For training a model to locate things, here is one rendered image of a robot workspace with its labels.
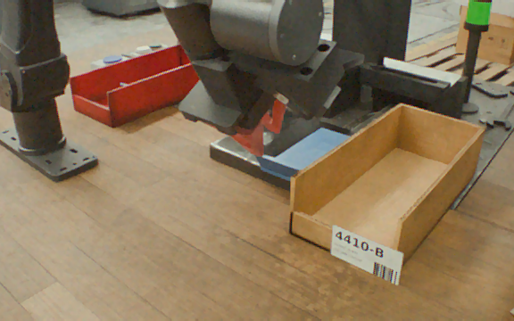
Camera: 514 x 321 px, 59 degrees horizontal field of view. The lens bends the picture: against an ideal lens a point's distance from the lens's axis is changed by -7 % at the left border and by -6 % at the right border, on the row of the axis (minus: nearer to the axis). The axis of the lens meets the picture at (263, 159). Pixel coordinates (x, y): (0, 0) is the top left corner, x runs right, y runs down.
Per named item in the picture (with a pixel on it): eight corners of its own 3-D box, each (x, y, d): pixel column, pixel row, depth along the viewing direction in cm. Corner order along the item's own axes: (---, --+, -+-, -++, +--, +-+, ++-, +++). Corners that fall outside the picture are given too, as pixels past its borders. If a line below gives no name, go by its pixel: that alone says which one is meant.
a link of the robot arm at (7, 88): (69, 55, 61) (48, 49, 64) (7, 74, 55) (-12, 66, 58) (76, 99, 64) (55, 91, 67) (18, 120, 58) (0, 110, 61)
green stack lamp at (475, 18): (461, 21, 74) (465, 1, 72) (468, 18, 76) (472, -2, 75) (484, 26, 71) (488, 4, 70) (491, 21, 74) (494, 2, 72)
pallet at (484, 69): (457, 50, 438) (460, 36, 431) (564, 78, 375) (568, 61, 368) (391, 78, 365) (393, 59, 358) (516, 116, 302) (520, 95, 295)
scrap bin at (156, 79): (73, 110, 80) (68, 77, 77) (181, 71, 97) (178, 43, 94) (112, 128, 73) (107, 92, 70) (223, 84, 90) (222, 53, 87)
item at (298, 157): (253, 174, 57) (253, 152, 56) (320, 129, 68) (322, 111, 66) (303, 193, 53) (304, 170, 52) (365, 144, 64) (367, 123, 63)
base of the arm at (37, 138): (24, 78, 71) (-20, 92, 66) (92, 109, 60) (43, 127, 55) (34, 125, 75) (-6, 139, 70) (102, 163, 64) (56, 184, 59)
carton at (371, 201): (288, 240, 51) (290, 176, 47) (393, 153, 68) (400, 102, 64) (396, 292, 44) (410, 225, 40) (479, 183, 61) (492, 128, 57)
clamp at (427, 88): (352, 108, 80) (357, 51, 75) (361, 102, 82) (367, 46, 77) (435, 134, 72) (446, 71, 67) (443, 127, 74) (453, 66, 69)
